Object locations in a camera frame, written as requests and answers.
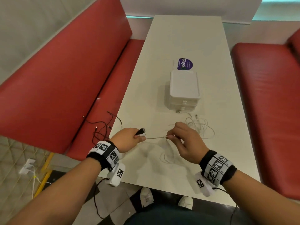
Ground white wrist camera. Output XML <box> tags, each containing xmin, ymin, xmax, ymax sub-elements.
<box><xmin>194</xmin><ymin>172</ymin><xmax>217</xmax><ymax>197</ymax></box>
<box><xmin>105</xmin><ymin>162</ymin><xmax>126</xmax><ymax>187</ymax></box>

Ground tangled white cable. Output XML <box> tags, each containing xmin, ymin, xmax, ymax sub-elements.
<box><xmin>176</xmin><ymin>110</ymin><xmax>215</xmax><ymax>140</ymax></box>

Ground person's right hand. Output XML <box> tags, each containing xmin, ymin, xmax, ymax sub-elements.
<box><xmin>166</xmin><ymin>122</ymin><xmax>210</xmax><ymax>165</ymax></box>

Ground person's right forearm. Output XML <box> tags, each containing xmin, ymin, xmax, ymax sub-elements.
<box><xmin>221</xmin><ymin>170</ymin><xmax>300</xmax><ymax>225</ymax></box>

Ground dark blue trousers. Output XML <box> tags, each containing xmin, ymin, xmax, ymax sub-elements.
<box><xmin>124</xmin><ymin>203</ymin><xmax>257</xmax><ymax>225</ymax></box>

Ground person's left hand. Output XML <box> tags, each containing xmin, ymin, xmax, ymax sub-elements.
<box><xmin>110</xmin><ymin>127</ymin><xmax>146</xmax><ymax>154</ymax></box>

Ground white shoe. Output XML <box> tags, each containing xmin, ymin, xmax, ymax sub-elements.
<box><xmin>140</xmin><ymin>187</ymin><xmax>154</xmax><ymax>209</ymax></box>
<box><xmin>177</xmin><ymin>196</ymin><xmax>193</xmax><ymax>210</ymax></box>

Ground round purple sticker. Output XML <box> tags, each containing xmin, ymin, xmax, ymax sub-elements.
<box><xmin>173</xmin><ymin>58</ymin><xmax>195</xmax><ymax>71</ymax></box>

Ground black wristband with marker tags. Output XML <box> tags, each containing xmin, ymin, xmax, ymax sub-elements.
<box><xmin>199</xmin><ymin>150</ymin><xmax>238</xmax><ymax>187</ymax></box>
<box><xmin>86</xmin><ymin>140</ymin><xmax>123</xmax><ymax>172</ymax></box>

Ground white plastic box with lid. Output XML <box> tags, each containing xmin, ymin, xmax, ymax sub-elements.
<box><xmin>169</xmin><ymin>70</ymin><xmax>201</xmax><ymax>104</ymax></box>

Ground person's left forearm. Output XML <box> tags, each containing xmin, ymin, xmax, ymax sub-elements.
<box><xmin>7</xmin><ymin>157</ymin><xmax>102</xmax><ymax>225</ymax></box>

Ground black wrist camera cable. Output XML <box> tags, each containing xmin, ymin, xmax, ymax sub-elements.
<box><xmin>213</xmin><ymin>187</ymin><xmax>238</xmax><ymax>225</ymax></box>
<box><xmin>93</xmin><ymin>177</ymin><xmax>110</xmax><ymax>220</ymax></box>

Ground thin white cable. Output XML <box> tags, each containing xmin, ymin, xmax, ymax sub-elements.
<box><xmin>141</xmin><ymin>124</ymin><xmax>188</xmax><ymax>165</ymax></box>

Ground black cable with connectors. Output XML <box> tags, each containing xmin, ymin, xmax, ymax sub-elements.
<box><xmin>84</xmin><ymin>111</ymin><xmax>146</xmax><ymax>145</ymax></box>

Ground red padded bench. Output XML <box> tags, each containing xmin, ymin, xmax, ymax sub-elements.
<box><xmin>0</xmin><ymin>0</ymin><xmax>146</xmax><ymax>161</ymax></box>
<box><xmin>231</xmin><ymin>29</ymin><xmax>300</xmax><ymax>200</ymax></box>

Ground yellow metal frame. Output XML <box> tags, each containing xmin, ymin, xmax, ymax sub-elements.
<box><xmin>33</xmin><ymin>152</ymin><xmax>55</xmax><ymax>199</ymax></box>

